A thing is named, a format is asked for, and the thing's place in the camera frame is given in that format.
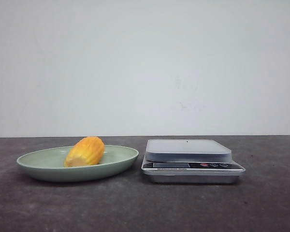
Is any yellow corn cob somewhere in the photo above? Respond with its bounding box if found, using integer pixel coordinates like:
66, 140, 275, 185
64, 136, 104, 167

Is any silver digital kitchen scale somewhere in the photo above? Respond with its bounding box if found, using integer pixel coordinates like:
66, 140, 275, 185
141, 139, 246, 184

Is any green oval plate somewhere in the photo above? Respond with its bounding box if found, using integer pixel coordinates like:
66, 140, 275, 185
16, 145, 139, 182

